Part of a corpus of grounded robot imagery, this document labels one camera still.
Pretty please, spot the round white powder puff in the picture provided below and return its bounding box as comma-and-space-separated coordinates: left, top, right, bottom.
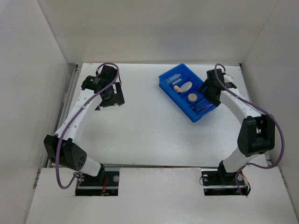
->
180, 81, 192, 93

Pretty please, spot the round compact powder jar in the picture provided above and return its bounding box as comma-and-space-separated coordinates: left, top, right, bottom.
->
187, 93, 198, 103

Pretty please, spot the thin pink mascara brush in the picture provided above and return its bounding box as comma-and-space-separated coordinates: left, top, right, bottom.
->
195, 104, 212, 112

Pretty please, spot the small white black-capped bottle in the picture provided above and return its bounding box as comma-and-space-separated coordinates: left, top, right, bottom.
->
169, 78, 182, 86

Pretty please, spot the beige makeup sponge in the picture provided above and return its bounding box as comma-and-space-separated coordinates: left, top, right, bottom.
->
173, 85, 182, 93

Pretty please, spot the clear plastic bottle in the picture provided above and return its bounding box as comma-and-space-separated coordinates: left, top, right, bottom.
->
165, 73, 181, 84

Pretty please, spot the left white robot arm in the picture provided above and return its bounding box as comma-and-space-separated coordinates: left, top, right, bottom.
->
44, 63, 124, 189

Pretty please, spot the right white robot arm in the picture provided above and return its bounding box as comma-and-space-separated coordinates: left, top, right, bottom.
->
199, 69, 275, 185

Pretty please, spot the blue plastic organizer bin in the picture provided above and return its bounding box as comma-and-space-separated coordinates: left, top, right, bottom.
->
159, 64, 216, 123

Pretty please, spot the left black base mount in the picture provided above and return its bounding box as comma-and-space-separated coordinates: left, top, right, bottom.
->
75, 167, 120, 196

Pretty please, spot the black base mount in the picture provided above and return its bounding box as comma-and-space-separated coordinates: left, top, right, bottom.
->
75, 167, 120, 196
199, 169, 251, 196

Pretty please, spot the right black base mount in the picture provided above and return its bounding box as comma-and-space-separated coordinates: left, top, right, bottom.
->
199, 169, 251, 196

